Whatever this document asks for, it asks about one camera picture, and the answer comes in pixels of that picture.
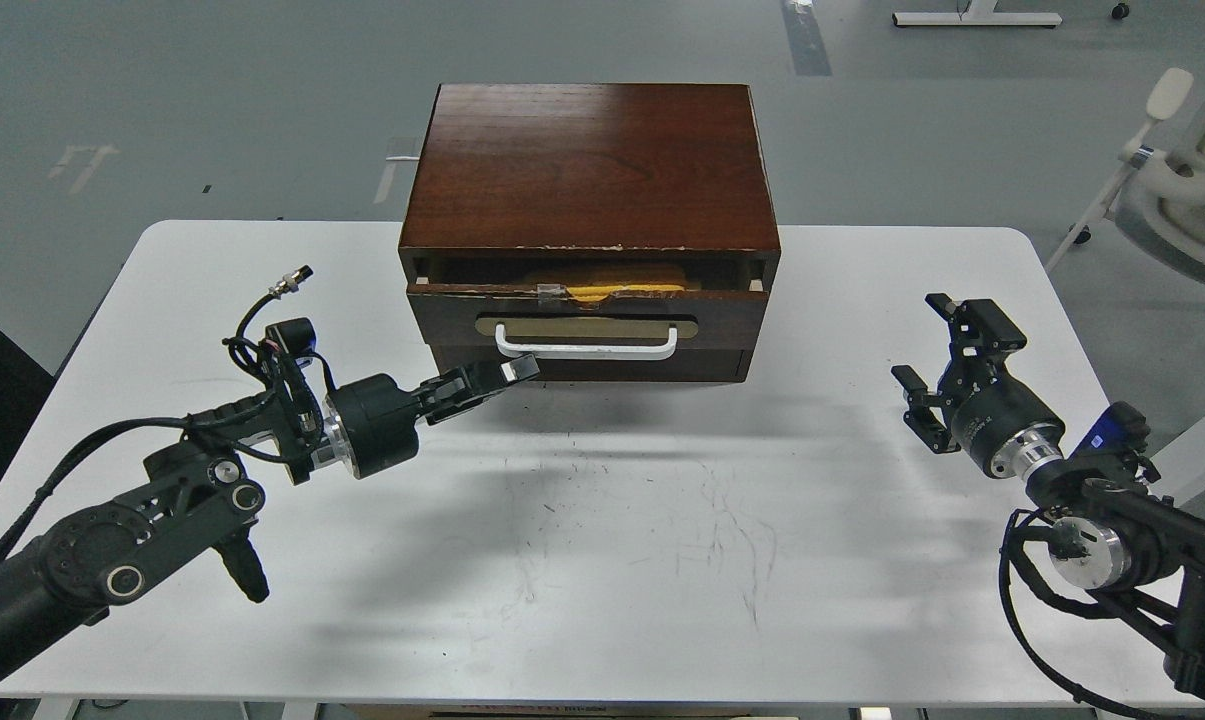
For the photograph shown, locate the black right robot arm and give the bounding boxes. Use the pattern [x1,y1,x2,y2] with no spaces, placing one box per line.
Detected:
[893,293,1205,719]

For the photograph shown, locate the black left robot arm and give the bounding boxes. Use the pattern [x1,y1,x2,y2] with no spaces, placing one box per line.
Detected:
[0,266,541,681]

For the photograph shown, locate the dark wooden cabinet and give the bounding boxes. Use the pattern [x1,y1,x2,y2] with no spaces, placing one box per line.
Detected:
[398,83,781,383]

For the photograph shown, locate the white table leg base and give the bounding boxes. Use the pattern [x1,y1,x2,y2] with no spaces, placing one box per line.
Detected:
[893,1,1063,29]

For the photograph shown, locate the wooden drawer with white handle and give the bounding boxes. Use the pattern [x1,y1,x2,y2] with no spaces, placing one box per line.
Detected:
[405,252,775,377]

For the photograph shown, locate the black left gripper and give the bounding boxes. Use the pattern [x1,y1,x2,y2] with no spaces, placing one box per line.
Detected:
[327,354,541,479]

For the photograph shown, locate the yellow corn cob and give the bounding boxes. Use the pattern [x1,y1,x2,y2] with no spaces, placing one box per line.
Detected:
[565,283,686,303]

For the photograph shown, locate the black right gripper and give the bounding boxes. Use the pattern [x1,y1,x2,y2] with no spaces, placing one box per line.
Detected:
[890,293,1065,478]

